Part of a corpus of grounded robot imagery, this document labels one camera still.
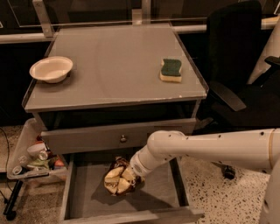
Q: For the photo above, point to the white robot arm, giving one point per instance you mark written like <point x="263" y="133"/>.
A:
<point x="257" y="149"/>

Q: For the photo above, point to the brown chip bag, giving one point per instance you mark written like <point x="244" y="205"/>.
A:
<point x="114" y="173"/>

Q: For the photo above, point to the black office chair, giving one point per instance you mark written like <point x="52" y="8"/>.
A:
<point x="233" y="104"/>

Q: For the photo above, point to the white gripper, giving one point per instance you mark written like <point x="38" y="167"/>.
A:
<point x="137" y="168"/>

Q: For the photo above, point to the metal rail with brackets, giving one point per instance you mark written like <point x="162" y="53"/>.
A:
<point x="26" y="21"/>

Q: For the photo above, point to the grey top drawer with knob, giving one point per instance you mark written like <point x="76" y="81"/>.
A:
<point x="101" y="138"/>

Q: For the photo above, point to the open grey middle drawer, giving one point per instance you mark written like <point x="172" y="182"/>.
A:
<point x="160" y="199"/>

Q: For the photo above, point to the black bin stand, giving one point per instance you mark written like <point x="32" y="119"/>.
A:
<point x="8" y="211"/>

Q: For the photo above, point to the grey drawer cabinet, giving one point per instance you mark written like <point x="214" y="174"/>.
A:
<point x="115" y="79"/>

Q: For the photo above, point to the green and yellow sponge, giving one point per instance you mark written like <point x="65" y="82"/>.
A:
<point x="170" y="70"/>

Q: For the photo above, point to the white paper bowl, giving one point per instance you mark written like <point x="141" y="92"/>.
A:
<point x="52" y="69"/>

